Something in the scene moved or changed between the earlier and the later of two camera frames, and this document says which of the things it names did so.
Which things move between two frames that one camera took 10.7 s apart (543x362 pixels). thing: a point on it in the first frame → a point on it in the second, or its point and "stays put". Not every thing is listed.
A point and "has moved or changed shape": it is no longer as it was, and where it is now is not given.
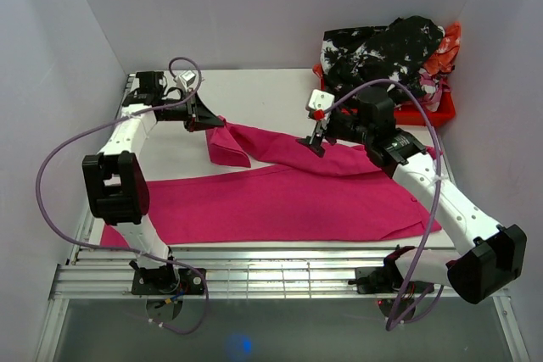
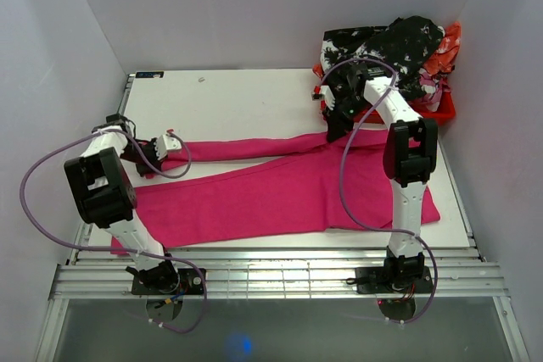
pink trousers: (289, 192) has moved or changed shape
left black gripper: (201, 118) → (156, 163)
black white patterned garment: (353, 57) stays put
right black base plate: (377, 280) stays put
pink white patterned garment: (433, 86) stays put
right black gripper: (313, 142) → (336, 127)
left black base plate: (167, 281) stays put
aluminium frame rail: (105, 273) stays put
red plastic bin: (409, 114) stays put
